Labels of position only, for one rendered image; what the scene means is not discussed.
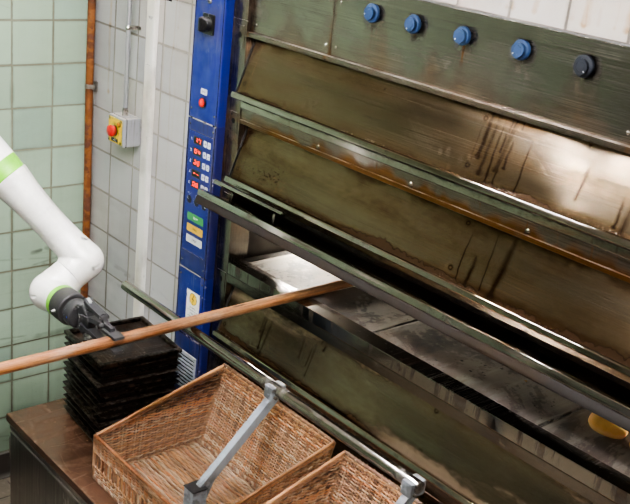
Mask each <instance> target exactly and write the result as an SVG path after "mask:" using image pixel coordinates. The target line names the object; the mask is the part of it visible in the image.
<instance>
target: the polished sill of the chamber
mask: <svg viewBox="0 0 630 504"><path fill-rule="evenodd" d="M228 274H230V275H231V276H233V277H235V278H237V279H238V280H240V281H242V282H243V283H245V284H247V285H248V286H250V287H252V288H253V289H255V290H257V291H258V292H260V293H262V294H264V295H265V296H267V297H270V296H274V295H278V294H283V293H287V292H291V291H295V290H297V289H295V288H293V287H292V286H290V285H288V284H286V283H284V282H283V281H281V280H279V279H277V278H276V277H274V276H272V275H270V274H269V273H267V272H265V271H263V270H261V269H260V268H258V267H256V266H254V265H253V264H251V263H249V262H247V261H246V260H244V259H241V260H236V261H231V262H228ZM281 305H282V306H284V307H286V308H287V309H289V310H291V311H292V312H294V313H296V314H297V315H299V316H301V317H302V318H304V319H306V320H307V321H309V322H311V323H313V324H314V325H316V326H318V327H319V328H321V329H323V330H324V331H326V332H328V333H329V334H331V335H333V336H335V337H336V338H338V339H340V340H341V341H343V342H345V343H346V344H348V345H350V346H351V347H353V348H355V349H356V350H358V351H360V352H362V353H363V354H365V355H367V356H368V357H370V358H372V359H373V360H375V361H377V362H378V363H380V364H382V365H384V366H385V367H387V368H389V369H390V370H392V371H394V372H395V373H397V374H399V375H400V376H402V377H404V378H405V379H407V380H409V381H411V382H412V383H414V384H416V385H417V386H419V387H421V388H422V389H424V390H426V391H427V392H429V393H431V394H432V395H434V396H436V397H438V398H439V399H441V400H443V401H444V402H446V403H448V404H449V405H451V406H453V407H454V408H456V409H458V410H460V411H461V412H463V413H465V414H466V415H468V416H470V417H471V418H473V419H475V420H476V421H478V422H480V423H481V424H483V425H485V426H487V427H488V428H490V429H492V430H493V431H495V432H497V433H498V434H500V435H502V436H503V437H505V438H507V439H509V440H510V441H512V442H514V443H515V444H517V445H519V446H520V447H522V448H524V449H525V450H527V451H529V452H530V453H532V454H534V455H536V456H537V457H539V458H541V459H542V460H544V461H546V462H547V463H549V464H551V465H552V466H554V467H556V468H558V469H559V470H561V471H563V472H564V473H566V474H568V475H569V476H571V477H573V478H574V479H576V480H578V481H579V482H581V483H583V484H585V485H586V486H588V487H590V488H591V489H593V490H595V491H596V492H598V493H600V494H601V495H603V496H605V497H606V498H608V499H610V500H612V501H613V502H615V503H617V504H630V478H629V477H628V476H626V475H624V474H622V473H621V472H619V471H617V470H615V469H614V468H612V467H610V466H608V465H606V464H605V463H603V462H601V461H599V460H598V459H596V458H594V457H592V456H591V455H589V454H587V453H585V452H583V451H582V450H580V449H578V448H576V447H575V446H573V445H571V444H569V443H568V442H566V441H564V440H562V439H560V438H559V437H557V436H555V435H553V434H552V433H550V432H548V431H546V430H545V429H543V428H541V427H539V426H537V425H536V424H534V423H532V422H530V421H529V420H527V419H525V418H523V417H522V416H520V415H518V414H516V413H514V412H513V411H511V410H509V409H507V408H506V407H504V406H502V405H500V404H499V403H497V402H495V401H493V400H491V399H490V398H488V397H486V396H484V395H483V394H481V393H479V392H477V391H476V390H474V389H472V388H470V387H468V386H467V385H465V384H463V383H461V382H460V381H458V380H456V379H454V378H453V377H451V376H449V375H447V374H445V373H444V372H442V371H440V370H438V369H437V368H435V367H433V366H431V365H430V364H428V363H426V362H424V361H422V360H421V359H419V358H417V357H415V356H414V355H412V354H410V353H408V352H407V351H405V350H403V349H401V348H399V347H398V346H396V345H394V344H392V343H391V342H389V341H387V340H385V339H384V338H382V337H380V336H378V335H376V334H375V333H373V332H371V331H369V330H368V329H366V328H364V327H362V326H361V325H359V324H357V323H355V322H353V321H352V320H350V319H348V318H346V317H345V316H343V315H341V314H339V313H338V312H336V311H334V310H332V309H330V308H329V307H327V306H325V305H323V304H322V303H320V302H318V301H316V300H315V299H313V298H311V297H309V298H305V299H301V300H297V301H293V302H289V303H285V304H281Z"/></svg>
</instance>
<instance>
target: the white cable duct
mask: <svg viewBox="0 0 630 504"><path fill-rule="evenodd" d="M159 6H160V0H148V2H147V24H146V45H145V66H144V88H143V109H142V131H141V152H140V173H139V195H138V216H137V238H136V259H135V280H134V285H135V286H136V287H138V288H139V289H141V290H142V291H144V292H145V281H146V261H147V242H148V222H149V202H150V183H151V163H152V143H153V124H154V104H155V85H156V65H157V45H158V26H159ZM139 316H144V304H143V303H141V302H140V301H138V300H137V299H135V298H134V302H133V317H139Z"/></svg>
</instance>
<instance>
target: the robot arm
mask: <svg viewBox="0 0 630 504"><path fill-rule="evenodd" d="M0 199H1V200H2V201H3V202H4V203H6V204H7V205H8V206H9V207H10V208H11V209H12V210H14V211H15V212H16V213H17V214H18V215H19V216H20V217H21V218H22V219H23V220H24V221H25V222H26V223H27V224H28V225H29V226H30V227H31V228H32V229H33V230H34V231H35V232H36V233H37V234H38V235H39V236H40V237H41V239H42V240H43V241H44V242H45V243H46V244H47V245H48V247H49V248H50V249H52V250H53V252H54V253H55V254H56V255H57V257H58V260H57V262H55V263H54V264H53V265H52V266H51V267H49V268H48V269H46V270H45V271H44V272H42V273H41V274H40V275H38V276H37V277H36V278H34V280H33V281H32V283H31V285H30V288H29V296H30V299H31V301H32V303H33V304H34V305H35V306H36V307H37V308H39V309H41V310H43V311H47V312H48V313H50V314H51V315H52V316H54V317H55V318H56V319H57V320H59V321H60V322H61V323H63V324H64V325H68V326H71V327H73V328H76V329H79V330H80V332H81V333H82V334H83V336H84V338H83V340H82V342H86V341H90V340H94V339H98V338H102V337H105V336H104V335H103V334H102V333H101V332H100V331H99V330H98V327H97V326H99V328H101V331H102V332H103V333H104V334H106V335H107V336H108V337H110V338H111V339H112V340H114V341H118V340H122V339H125V336H124V335H123V334H121V333H120V332H119V331H117V330H116V329H115V327H114V326H113V325H111V324H110V322H109V321H108V319H109V314H108V313H106V312H105V311H104V310H103V309H102V308H101V307H100V306H99V305H98V304H97V303H95V301H94V299H93V298H92V297H90V298H85V297H84V296H83V295H82V294H80V293H79V292H78V290H79V289H80V288H82V287H83V286H84V285H85V284H86V283H88V282H89V281H90V280H92V279H93V278H94V277H96V276H97V275H98V274H99V273H100V272H101V270H102V269H103V266H104V255H103V253H102V251H101V249H100V248H99V247H98V246H97V245H96V244H94V243H93V242H92V241H91V240H90V239H89V238H88V237H86V236H85V235H84V234H83V233H82V232H81V231H80V230H79V229H78V228H77V227H76V226H75V225H74V224H73V223H72V222H71V221H70V220H69V219H68V218H67V217H66V216H65V215H64V214H63V212H62V211H61V210H60V209H59V208H58V207H57V206H56V205H55V203H54V202H53V201H52V200H51V199H50V197H49V196H48V195H47V194H46V193H45V191H44V190H43V189H42V187H41V186H40V185H39V183H38V182H37V181H36V179H35V178H34V176H33V175H32V174H31V172H30V171H29V169H28V168H27V166H26V165H25V164H23V163H22V162H21V160H20V159H19V158H18V157H17V155H16V154H15V153H14V152H13V151H12V149H11V148H10V147H9V146H8V145H7V143H6V142H5V141H4V140H3V139H2V138H1V137H0ZM96 325H97V326H96ZM88 334H89V335H88ZM106 350H107V351H108V352H111V353H113V354H114V355H115V354H119V353H123V352H124V349H123V348H122V347H121V346H115V347H111V348H107V349H103V350H99V351H98V352H102V351H106Z"/></svg>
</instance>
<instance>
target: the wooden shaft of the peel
mask: <svg viewBox="0 0 630 504"><path fill-rule="evenodd" d="M348 287H352V285H351V284H349V283H347V282H345V281H343V280H341V279H340V280H336V281H332V282H328V283H324V284H319V285H315V286H311V287H307V288H303V289H299V290H295V291H291V292H287V293H283V294H278V295H274V296H270V297H266V298H262V299H258V300H254V301H250V302H246V303H242V304H237V305H233V306H229V307H225V308H221V309H217V310H213V311H209V312H205V313H200V314H196V315H192V316H188V317H184V318H180V319H176V320H172V321H168V322H164V323H159V324H155V325H151V326H147V327H143V328H139V329H135V330H131V331H127V332H123V333H121V334H123V335H124V336H125V339H122V340H118V341H114V340H112V339H111V338H110V337H108V336H106V337H102V338H98V339H94V340H90V341H86V342H82V343H77V344H73V345H69V346H65V347H61V348H57V349H53V350H49V351H45V352H40V353H36V354H32V355H28V356H24V357H20V358H16V359H12V360H8V361H4V362H0V375H4V374H8V373H12V372H16V371H20V370H24V369H28V368H32V367H36V366H40V365H43V364H47V363H51V362H55V361H59V360H63V359H67V358H71V357H75V356H79V355H83V354H87V353H91V352H95V351H99V350H103V349H107V348H111V347H115V346H119V345H123V344H127V343H131V342H135V341H139V340H142V339H146V338H150V337H154V336H158V335H162V334H166V333H170V332H174V331H178V330H182V329H186V328H190V327H194V326H198V325H202V324H206V323H210V322H214V321H218V320H222V319H226V318H230V317H234V316H238V315H242V314H245V313H249V312H253V311H257V310H261V309H265V308H269V307H273V306H277V305H281V304H285V303H289V302H293V301H297V300H301V299H305V298H309V297H313V296H317V295H321V294H325V293H329V292H333V291H337V290H341V289H345V288H348Z"/></svg>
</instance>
